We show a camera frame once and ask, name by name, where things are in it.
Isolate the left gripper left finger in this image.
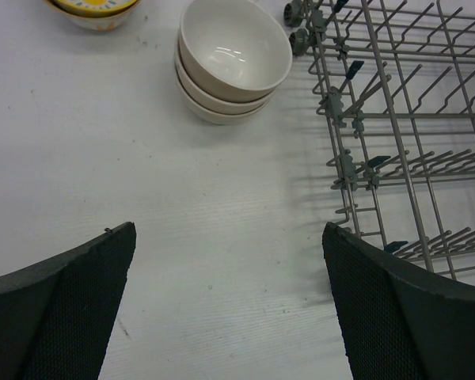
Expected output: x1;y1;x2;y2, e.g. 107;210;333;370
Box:
0;222;137;379

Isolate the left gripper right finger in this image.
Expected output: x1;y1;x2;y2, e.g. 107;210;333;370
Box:
322;222;475;379

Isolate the plain beige bowl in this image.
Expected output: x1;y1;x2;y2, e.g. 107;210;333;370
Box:
177;73;271;125

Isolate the floral green orange bowl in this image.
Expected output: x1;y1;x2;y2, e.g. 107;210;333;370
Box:
47;0;140;32

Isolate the yellow checkered bowl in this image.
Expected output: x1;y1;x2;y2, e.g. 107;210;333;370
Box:
52;0;139;18

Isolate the grey wire dish rack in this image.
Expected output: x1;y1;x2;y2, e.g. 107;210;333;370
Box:
283;1;475;286

